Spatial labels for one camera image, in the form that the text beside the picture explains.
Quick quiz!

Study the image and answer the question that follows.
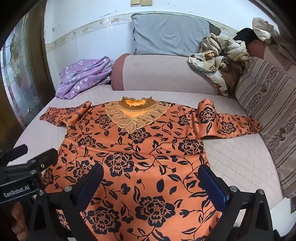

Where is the striped floral pillow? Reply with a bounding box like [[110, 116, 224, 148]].
[[234, 57, 296, 199]]

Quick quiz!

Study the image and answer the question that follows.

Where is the orange black floral blouse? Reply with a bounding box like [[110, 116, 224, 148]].
[[39, 96, 263, 241]]

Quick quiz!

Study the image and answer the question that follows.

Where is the brown cushion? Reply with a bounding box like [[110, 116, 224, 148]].
[[246, 38, 296, 73]]

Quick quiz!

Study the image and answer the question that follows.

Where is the beige floral crumpled blanket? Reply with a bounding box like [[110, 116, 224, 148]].
[[187, 35, 252, 98]]

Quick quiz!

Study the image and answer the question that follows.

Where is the white crumpled cloth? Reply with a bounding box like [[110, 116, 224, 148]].
[[252, 17, 282, 45]]

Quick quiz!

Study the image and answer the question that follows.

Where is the black cloth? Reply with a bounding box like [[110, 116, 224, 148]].
[[232, 28, 259, 45]]

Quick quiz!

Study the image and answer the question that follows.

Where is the purple floral cloth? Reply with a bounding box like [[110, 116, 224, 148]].
[[55, 56, 114, 100]]

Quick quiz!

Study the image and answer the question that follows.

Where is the person's left hand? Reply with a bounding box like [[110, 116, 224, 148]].
[[10, 201, 31, 241]]

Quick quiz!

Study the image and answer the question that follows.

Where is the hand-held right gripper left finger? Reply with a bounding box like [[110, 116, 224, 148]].
[[26, 163, 104, 241]]

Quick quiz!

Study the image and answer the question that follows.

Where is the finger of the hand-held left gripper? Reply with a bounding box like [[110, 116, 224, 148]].
[[26, 148, 59, 173], [0, 144, 28, 163]]

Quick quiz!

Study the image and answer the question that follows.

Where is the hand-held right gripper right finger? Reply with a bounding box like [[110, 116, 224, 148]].
[[198, 165, 275, 241]]

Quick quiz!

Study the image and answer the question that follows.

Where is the pink quilted bed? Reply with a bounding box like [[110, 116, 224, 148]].
[[10, 85, 285, 241]]

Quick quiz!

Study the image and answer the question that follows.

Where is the grey pillow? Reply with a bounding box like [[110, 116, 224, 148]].
[[131, 13, 211, 57]]

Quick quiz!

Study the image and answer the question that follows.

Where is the wooden stained glass door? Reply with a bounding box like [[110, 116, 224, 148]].
[[0, 9, 55, 145]]

